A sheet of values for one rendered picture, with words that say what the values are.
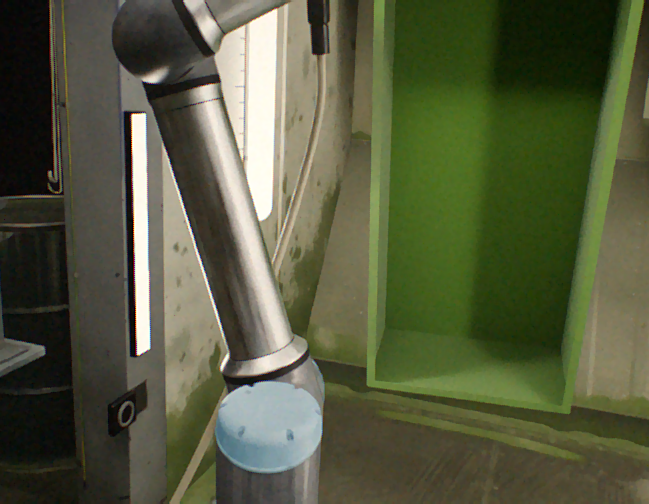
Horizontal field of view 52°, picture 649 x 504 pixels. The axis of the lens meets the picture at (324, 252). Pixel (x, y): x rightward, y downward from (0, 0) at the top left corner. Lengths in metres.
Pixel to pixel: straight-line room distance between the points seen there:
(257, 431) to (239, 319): 0.21
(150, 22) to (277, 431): 0.55
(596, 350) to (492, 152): 1.15
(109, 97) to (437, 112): 0.96
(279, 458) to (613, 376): 2.17
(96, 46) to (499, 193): 1.23
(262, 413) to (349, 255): 2.24
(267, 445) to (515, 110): 1.43
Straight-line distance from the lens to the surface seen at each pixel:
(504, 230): 2.21
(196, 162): 1.03
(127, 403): 1.84
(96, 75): 1.74
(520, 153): 2.13
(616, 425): 2.96
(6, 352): 1.53
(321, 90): 1.13
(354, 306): 3.08
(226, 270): 1.05
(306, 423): 0.96
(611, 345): 2.99
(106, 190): 1.75
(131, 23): 0.92
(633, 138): 3.28
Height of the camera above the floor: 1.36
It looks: 14 degrees down
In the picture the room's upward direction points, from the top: 3 degrees clockwise
